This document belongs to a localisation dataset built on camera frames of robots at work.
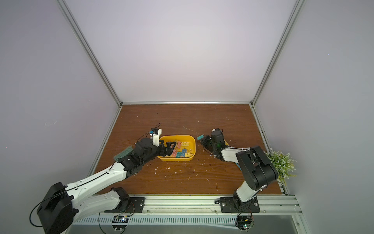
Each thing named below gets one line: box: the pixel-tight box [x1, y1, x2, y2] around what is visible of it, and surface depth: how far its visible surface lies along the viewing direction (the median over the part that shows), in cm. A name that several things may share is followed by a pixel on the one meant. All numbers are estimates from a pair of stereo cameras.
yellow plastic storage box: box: [157, 135, 197, 162], surface depth 94 cm
